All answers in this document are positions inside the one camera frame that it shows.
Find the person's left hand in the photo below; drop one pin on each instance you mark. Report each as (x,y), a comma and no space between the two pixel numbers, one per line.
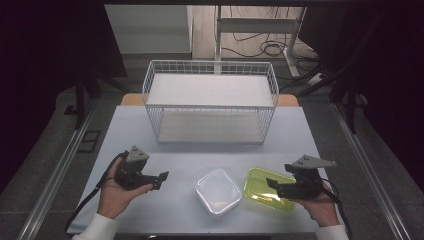
(115,200)

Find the person's right hand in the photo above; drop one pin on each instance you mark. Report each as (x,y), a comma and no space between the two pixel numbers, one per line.
(321,208)

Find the white metal desk frame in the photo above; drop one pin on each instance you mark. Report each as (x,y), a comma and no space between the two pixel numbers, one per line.
(256,25)

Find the metal floor rail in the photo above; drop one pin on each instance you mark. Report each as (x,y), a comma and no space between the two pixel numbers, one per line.
(370,173)
(56,173)

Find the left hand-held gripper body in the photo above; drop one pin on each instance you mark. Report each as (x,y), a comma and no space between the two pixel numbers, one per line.
(131,173)

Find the wooden table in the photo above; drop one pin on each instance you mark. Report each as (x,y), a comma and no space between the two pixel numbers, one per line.
(131,100)

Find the white power strip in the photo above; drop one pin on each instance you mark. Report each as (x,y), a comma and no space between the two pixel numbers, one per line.
(315,79)

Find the pale grey table cover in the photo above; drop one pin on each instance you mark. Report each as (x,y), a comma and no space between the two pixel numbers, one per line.
(180,213)

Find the white cabinet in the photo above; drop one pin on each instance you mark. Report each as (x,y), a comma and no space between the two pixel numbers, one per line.
(150,30)

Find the black stand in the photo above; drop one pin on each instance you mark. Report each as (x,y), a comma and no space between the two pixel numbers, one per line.
(80,96)
(350,96)

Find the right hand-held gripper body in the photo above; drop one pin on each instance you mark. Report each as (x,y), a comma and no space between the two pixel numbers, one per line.
(308,181)

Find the green plastic container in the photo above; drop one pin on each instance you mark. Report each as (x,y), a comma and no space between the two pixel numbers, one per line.
(258,186)

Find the white plastic container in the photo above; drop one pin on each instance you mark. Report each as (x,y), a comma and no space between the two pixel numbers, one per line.
(218,193)

